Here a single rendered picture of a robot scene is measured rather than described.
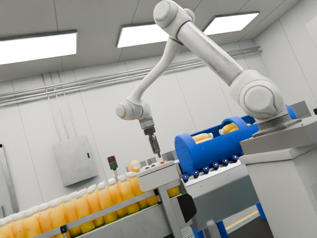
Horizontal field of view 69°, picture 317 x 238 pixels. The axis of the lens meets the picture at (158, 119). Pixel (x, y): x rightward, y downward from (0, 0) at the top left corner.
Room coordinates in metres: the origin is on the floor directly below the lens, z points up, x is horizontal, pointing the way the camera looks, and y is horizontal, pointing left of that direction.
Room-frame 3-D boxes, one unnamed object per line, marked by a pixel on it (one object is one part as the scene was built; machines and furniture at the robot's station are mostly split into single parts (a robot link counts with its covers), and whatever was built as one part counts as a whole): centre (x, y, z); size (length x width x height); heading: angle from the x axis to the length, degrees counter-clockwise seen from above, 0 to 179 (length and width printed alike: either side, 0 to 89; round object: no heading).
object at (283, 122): (1.19, -0.56, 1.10); 0.22 x 0.18 x 0.06; 125
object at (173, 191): (1.40, 0.06, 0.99); 0.07 x 0.07 x 0.19
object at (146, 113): (1.46, 0.09, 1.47); 0.13 x 0.11 x 0.16; 152
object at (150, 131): (1.47, 0.08, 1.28); 0.08 x 0.07 x 0.09; 16
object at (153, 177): (1.26, 0.11, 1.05); 0.20 x 0.10 x 0.10; 106
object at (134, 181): (1.38, 0.25, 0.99); 0.07 x 0.07 x 0.19
